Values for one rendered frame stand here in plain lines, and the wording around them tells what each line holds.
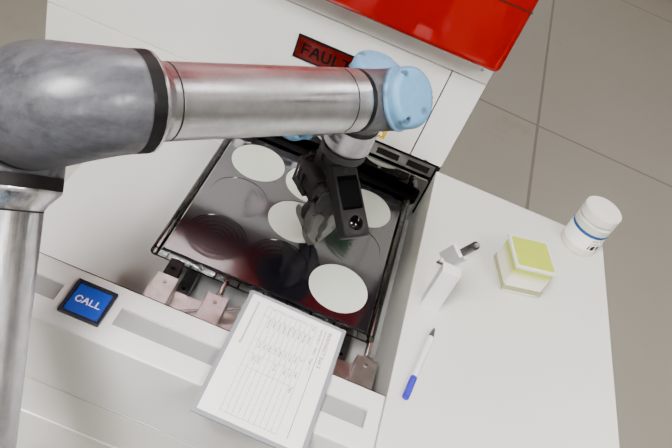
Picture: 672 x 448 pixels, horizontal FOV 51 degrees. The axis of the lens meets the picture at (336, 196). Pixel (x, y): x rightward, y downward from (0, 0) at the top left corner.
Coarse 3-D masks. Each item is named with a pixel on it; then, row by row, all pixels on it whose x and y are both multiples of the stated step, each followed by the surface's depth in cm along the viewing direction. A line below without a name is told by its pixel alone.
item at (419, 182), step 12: (276, 144) 142; (372, 156) 137; (372, 168) 138; (384, 168) 137; (396, 168) 137; (408, 168) 138; (360, 180) 142; (408, 180) 138; (420, 180) 137; (384, 192) 142; (420, 192) 139
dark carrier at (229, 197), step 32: (224, 160) 129; (288, 160) 135; (224, 192) 123; (256, 192) 126; (288, 192) 128; (192, 224) 115; (224, 224) 118; (256, 224) 120; (192, 256) 111; (224, 256) 113; (256, 256) 115; (288, 256) 117; (320, 256) 119; (352, 256) 122; (384, 256) 124; (288, 288) 112; (352, 320) 111
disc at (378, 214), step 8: (368, 192) 136; (368, 200) 134; (376, 200) 135; (368, 208) 132; (376, 208) 133; (384, 208) 134; (368, 216) 131; (376, 216) 131; (384, 216) 132; (368, 224) 129; (376, 224) 130; (384, 224) 130
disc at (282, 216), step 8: (272, 208) 124; (280, 208) 125; (288, 208) 125; (272, 216) 123; (280, 216) 123; (288, 216) 124; (296, 216) 124; (272, 224) 121; (280, 224) 122; (288, 224) 122; (296, 224) 123; (280, 232) 120; (288, 232) 121; (296, 232) 122; (296, 240) 120; (304, 240) 121
